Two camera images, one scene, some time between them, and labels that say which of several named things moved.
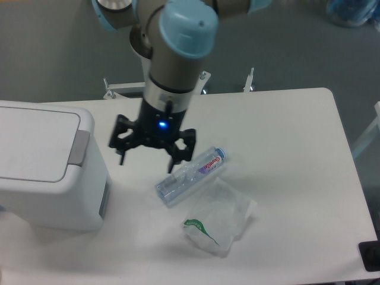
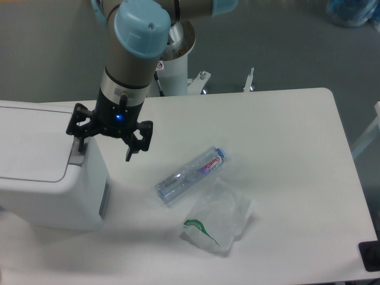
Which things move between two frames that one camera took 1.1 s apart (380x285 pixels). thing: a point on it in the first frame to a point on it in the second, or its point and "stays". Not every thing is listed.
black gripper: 158,129 to 117,119
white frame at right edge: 361,140 stays
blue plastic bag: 350,13 stays
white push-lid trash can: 53,172 stays
